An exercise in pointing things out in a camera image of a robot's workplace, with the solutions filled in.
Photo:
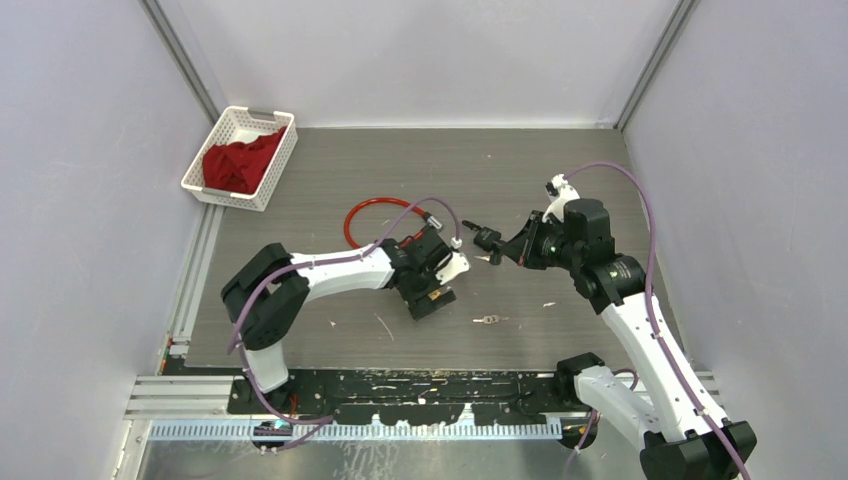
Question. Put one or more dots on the black padlock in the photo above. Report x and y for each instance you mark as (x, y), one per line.
(485, 238)

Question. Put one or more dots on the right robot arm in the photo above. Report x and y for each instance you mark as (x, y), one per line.
(642, 318)

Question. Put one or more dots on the red cloth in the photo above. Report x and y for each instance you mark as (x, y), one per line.
(239, 167)

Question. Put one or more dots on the red cable lock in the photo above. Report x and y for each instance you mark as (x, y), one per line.
(427, 217)

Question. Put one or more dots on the white plastic perforated basket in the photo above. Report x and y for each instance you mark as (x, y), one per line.
(242, 124)

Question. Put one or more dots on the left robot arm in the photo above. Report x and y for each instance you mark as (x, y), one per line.
(266, 296)

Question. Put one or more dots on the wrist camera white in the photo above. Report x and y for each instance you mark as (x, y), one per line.
(455, 266)
(560, 192)

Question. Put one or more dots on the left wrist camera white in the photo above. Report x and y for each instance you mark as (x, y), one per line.
(455, 266)

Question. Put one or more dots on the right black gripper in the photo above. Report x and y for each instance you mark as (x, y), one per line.
(523, 248)

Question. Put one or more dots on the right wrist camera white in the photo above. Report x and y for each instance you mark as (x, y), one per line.
(560, 192)

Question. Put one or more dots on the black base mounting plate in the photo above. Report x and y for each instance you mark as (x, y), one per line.
(424, 397)

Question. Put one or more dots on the small silver key bunch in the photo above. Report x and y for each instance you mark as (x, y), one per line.
(490, 319)

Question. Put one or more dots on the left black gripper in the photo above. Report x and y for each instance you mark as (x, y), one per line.
(425, 304)

